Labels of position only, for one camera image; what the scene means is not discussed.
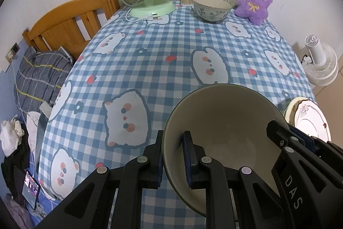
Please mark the cream floral ceramic bowl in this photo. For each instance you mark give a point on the cream floral ceramic bowl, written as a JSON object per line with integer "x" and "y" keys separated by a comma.
{"x": 227, "y": 124}
{"x": 211, "y": 13}

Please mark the blue checkered tablecloth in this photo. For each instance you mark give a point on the blue checkered tablecloth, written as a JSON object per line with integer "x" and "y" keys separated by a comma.
{"x": 160, "y": 57}

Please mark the smartphone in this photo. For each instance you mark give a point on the smartphone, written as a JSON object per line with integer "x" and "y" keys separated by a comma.
{"x": 30, "y": 186}

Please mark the white standing fan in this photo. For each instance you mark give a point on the white standing fan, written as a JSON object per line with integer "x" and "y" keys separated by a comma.
{"x": 319, "y": 57}

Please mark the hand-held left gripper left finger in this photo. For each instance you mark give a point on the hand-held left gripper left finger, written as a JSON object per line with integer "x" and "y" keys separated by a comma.
{"x": 151, "y": 172}

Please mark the black clothing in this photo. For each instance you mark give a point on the black clothing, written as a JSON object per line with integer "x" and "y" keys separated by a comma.
{"x": 13, "y": 170}

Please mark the lilac cloth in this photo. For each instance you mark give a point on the lilac cloth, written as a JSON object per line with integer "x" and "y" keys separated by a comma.
{"x": 14, "y": 211}

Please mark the large yellow floral plate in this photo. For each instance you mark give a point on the large yellow floral plate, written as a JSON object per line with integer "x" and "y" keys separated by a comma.
{"x": 288, "y": 112}

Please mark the white plate red pattern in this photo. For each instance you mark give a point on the white plate red pattern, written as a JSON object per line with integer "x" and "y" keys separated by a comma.
{"x": 310, "y": 121}

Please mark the grey plaid pillow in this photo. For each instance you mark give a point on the grey plaid pillow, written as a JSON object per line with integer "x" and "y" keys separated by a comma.
{"x": 40, "y": 76}

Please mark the wooden bed headboard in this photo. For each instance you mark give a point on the wooden bed headboard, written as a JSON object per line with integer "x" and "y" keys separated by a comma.
{"x": 61, "y": 17}

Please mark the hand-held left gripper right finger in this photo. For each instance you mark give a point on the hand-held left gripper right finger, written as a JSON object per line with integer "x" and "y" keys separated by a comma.
{"x": 188, "y": 159}

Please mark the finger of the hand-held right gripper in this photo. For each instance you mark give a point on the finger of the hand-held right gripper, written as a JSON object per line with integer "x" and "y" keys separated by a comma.
{"x": 302, "y": 137}
{"x": 278, "y": 132}

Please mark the dark wall switch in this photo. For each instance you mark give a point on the dark wall switch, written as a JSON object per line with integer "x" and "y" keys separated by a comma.
{"x": 15, "y": 48}

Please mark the grey blue clothing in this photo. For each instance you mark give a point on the grey blue clothing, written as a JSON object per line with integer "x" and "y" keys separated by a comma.
{"x": 46, "y": 108}

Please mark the white crumpled cloth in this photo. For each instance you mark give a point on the white crumpled cloth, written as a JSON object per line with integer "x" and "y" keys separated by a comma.
{"x": 10, "y": 137}

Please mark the white wall socket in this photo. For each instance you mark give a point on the white wall socket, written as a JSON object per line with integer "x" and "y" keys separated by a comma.
{"x": 9, "y": 56}

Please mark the blue bed sheet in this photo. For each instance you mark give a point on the blue bed sheet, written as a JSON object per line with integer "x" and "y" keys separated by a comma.
{"x": 44, "y": 214}

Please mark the white shirt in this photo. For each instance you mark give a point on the white shirt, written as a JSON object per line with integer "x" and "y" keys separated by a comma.
{"x": 32, "y": 127}

